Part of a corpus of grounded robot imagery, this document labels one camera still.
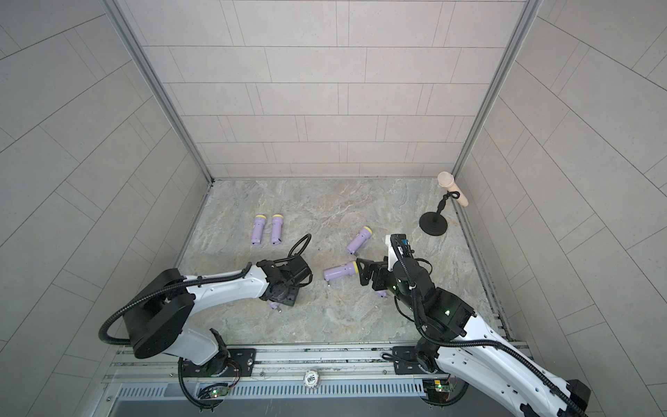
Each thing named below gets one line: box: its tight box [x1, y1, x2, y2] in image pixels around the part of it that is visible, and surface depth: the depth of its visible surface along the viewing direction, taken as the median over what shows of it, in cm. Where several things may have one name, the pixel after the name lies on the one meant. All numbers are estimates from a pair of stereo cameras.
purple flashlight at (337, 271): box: [323, 260, 359, 281], surface depth 88 cm
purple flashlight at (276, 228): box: [270, 213, 284, 245], surface depth 99 cm
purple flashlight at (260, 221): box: [251, 214, 268, 245], surface depth 99 cm
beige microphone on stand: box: [437, 171, 469, 207], surface depth 82 cm
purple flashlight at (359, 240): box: [346, 225, 373, 256], surface depth 96 cm
